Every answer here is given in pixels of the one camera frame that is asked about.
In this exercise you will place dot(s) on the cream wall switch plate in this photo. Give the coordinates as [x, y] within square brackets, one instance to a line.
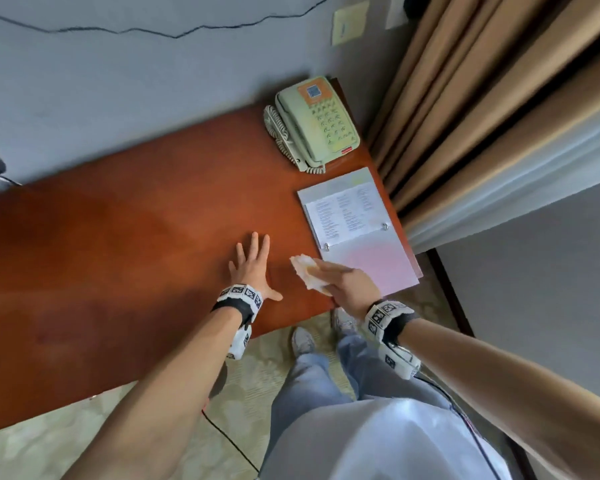
[350, 22]

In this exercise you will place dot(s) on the grey left shoe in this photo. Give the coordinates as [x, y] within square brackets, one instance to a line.
[303, 340]

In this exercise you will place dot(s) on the white wall plate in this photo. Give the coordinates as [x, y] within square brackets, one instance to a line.
[396, 12]

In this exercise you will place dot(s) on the white printed paper sheet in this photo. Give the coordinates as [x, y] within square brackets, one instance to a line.
[347, 212]

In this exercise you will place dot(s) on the white marker wrist camera band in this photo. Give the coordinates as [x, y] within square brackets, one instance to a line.
[387, 319]
[241, 299]

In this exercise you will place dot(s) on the white shirt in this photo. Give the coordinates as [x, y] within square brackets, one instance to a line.
[385, 444]

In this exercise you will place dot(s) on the cream telephone handset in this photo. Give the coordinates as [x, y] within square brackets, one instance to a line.
[292, 129]

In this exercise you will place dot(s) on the person's right hand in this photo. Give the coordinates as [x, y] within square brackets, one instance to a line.
[352, 292]

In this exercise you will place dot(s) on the person's left little finger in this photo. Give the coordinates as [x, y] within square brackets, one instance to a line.
[232, 270]

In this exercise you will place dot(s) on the white sheer curtain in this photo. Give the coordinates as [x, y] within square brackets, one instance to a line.
[530, 189]

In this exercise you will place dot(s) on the person's left thumb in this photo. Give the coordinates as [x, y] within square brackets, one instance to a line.
[274, 294]

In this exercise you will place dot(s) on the person's right fingers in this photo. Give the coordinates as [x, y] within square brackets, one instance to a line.
[330, 272]

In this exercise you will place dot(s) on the beige curtain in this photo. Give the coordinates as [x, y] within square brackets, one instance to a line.
[480, 79]

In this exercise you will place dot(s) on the clear acrylic menu board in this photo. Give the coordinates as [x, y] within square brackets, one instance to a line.
[375, 259]

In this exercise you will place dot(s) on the blue jeans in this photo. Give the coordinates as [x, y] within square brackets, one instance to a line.
[320, 384]

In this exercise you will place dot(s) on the person's right forearm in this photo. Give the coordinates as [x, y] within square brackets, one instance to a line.
[510, 389]

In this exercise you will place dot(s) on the dark wooden baseboard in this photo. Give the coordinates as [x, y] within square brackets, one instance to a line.
[450, 292]

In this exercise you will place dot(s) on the grey right shoe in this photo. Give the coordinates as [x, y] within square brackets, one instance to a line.
[344, 322]

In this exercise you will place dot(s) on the grey shoe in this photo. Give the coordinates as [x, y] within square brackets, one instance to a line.
[303, 340]
[344, 322]

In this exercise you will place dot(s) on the person's left forearm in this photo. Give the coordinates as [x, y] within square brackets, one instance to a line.
[165, 399]

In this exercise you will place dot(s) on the person's left hand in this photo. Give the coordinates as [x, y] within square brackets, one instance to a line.
[252, 274]

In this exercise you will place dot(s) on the person's left middle finger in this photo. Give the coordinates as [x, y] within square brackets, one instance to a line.
[254, 247]

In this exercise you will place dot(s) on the cream desk telephone base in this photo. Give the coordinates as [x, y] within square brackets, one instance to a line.
[327, 119]

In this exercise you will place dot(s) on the pale wiping cloth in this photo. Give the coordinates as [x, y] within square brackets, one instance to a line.
[304, 270]

